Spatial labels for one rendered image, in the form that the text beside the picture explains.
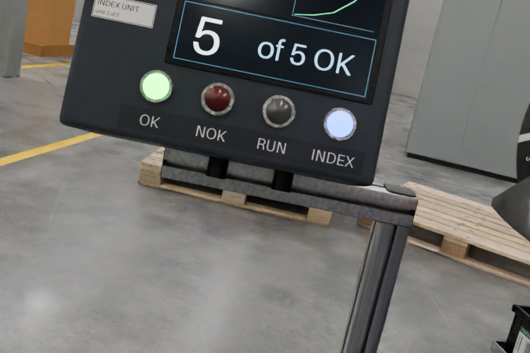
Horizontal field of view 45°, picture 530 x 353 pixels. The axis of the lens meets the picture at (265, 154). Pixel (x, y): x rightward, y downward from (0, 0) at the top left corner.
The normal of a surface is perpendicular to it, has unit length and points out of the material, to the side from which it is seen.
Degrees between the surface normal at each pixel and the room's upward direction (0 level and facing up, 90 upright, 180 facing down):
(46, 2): 90
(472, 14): 90
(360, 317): 90
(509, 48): 90
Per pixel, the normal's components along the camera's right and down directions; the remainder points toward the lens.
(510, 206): -0.55, -0.61
